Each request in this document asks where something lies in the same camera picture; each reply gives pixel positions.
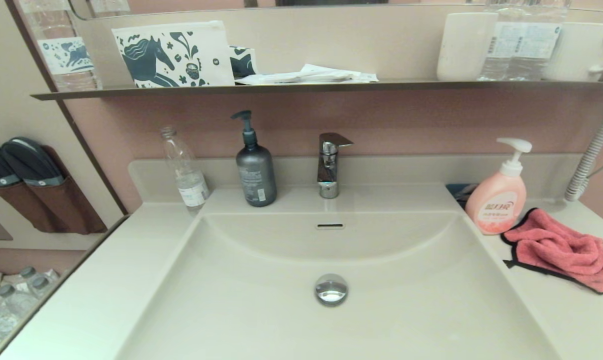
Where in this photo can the chrome sink faucet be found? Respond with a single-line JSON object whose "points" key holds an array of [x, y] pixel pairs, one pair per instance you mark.
{"points": [[327, 170]]}

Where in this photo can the pink cloth black trim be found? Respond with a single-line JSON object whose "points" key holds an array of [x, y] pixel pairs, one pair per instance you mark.
{"points": [[556, 250]]}

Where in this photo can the chrome sink drain stopper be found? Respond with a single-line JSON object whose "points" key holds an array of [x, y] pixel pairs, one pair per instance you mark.
{"points": [[331, 290]]}

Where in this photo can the white ceramic sink basin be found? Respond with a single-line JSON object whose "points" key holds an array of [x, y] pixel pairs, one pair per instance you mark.
{"points": [[261, 310]]}

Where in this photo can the grey pump soap bottle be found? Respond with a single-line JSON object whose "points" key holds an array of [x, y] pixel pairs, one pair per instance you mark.
{"points": [[256, 175]]}

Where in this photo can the uncapped clear plastic bottle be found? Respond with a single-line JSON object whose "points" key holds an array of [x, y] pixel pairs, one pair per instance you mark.
{"points": [[191, 187]]}

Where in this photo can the small teal patterned box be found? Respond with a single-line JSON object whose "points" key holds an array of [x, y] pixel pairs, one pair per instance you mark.
{"points": [[242, 62]]}

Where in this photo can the dark blue packet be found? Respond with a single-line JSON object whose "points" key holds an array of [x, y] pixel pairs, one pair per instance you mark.
{"points": [[456, 191]]}

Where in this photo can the white horse print pouch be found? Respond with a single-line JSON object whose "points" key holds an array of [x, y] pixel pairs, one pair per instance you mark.
{"points": [[171, 55]]}

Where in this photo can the pink hand soap pump bottle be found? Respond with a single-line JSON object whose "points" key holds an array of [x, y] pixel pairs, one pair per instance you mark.
{"points": [[496, 205]]}

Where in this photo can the brown slipper holder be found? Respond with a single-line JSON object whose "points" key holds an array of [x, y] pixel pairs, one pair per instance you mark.
{"points": [[21, 205], [66, 205]]}

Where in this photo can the clear labelled water bottle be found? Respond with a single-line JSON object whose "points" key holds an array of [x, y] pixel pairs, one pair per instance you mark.
{"points": [[504, 47], [541, 47]]}

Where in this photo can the clear bottle horse print label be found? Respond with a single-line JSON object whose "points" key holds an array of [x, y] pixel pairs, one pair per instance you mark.
{"points": [[64, 55]]}

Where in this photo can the metal wall shelf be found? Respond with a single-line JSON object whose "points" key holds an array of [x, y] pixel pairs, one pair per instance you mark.
{"points": [[281, 89]]}

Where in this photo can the wall mirror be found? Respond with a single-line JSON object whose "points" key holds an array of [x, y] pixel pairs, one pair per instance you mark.
{"points": [[206, 5]]}

